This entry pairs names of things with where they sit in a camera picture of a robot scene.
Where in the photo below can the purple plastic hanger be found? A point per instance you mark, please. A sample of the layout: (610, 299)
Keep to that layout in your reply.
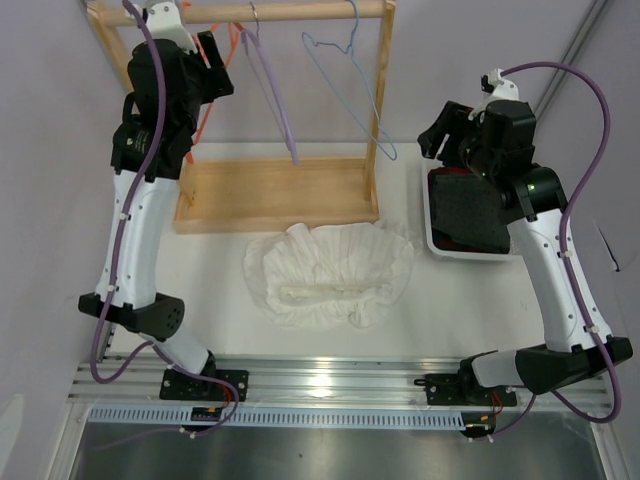
(273, 94)

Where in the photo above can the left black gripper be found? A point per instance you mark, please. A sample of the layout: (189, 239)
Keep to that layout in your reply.
(217, 84)

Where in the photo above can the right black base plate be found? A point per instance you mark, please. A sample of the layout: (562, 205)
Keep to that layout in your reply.
(462, 390)

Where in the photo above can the dark dotted folded garment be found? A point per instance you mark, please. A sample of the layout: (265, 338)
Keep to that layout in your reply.
(465, 213)

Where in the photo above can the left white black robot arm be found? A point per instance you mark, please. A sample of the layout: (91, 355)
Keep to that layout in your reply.
(159, 120)

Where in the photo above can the wooden clothes rack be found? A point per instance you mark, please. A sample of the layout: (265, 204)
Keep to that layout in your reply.
(272, 194)

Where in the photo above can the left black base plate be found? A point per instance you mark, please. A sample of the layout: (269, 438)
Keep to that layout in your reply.
(181, 387)

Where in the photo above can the aluminium mounting rail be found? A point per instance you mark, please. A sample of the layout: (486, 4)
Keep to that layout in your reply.
(312, 382)

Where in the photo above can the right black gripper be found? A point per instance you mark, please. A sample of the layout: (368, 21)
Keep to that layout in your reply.
(453, 121)

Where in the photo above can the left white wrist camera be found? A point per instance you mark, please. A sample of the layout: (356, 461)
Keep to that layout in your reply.
(164, 21)

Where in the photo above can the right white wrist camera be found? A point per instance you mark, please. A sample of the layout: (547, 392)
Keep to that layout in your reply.
(494, 88)

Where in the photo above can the white pleated skirt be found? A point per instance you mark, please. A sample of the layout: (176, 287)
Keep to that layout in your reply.
(320, 278)

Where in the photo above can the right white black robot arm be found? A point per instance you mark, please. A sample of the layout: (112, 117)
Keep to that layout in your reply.
(578, 343)

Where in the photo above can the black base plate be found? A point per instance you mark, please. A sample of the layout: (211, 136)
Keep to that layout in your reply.
(181, 387)
(462, 390)

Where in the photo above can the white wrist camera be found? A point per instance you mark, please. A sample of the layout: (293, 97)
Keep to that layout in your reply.
(494, 88)
(164, 21)

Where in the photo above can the white slotted cable duct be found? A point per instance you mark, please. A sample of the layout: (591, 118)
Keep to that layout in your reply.
(282, 417)

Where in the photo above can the white plastic basket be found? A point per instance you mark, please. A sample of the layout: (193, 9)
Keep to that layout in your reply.
(426, 167)

